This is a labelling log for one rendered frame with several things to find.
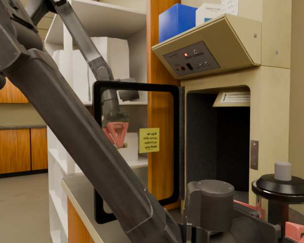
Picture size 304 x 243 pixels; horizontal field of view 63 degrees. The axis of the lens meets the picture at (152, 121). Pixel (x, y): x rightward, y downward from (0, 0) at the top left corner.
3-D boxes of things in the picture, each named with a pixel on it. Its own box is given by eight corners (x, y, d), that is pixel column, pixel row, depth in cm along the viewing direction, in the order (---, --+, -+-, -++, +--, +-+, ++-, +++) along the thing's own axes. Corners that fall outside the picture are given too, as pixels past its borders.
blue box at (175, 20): (184, 47, 81) (185, 20, 81) (205, 40, 72) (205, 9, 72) (158, 44, 76) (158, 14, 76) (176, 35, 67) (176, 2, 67)
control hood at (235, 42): (180, 79, 85) (180, 50, 85) (262, 65, 57) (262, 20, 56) (150, 78, 80) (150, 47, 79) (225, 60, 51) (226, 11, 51)
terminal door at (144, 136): (179, 201, 85) (179, 85, 83) (95, 226, 68) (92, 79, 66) (177, 200, 86) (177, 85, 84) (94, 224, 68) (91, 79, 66)
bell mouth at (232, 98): (240, 106, 86) (240, 91, 86) (288, 106, 71) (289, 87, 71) (200, 107, 78) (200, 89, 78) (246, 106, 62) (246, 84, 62)
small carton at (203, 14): (212, 34, 67) (213, 12, 66) (222, 29, 62) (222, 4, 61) (195, 33, 66) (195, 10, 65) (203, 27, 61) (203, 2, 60)
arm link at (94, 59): (57, 12, 101) (45, -9, 91) (69, 6, 102) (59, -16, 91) (104, 94, 88) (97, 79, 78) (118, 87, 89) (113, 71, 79)
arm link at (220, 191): (153, 238, 43) (152, 273, 35) (154, 174, 42) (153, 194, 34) (222, 240, 43) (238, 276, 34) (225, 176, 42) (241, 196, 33)
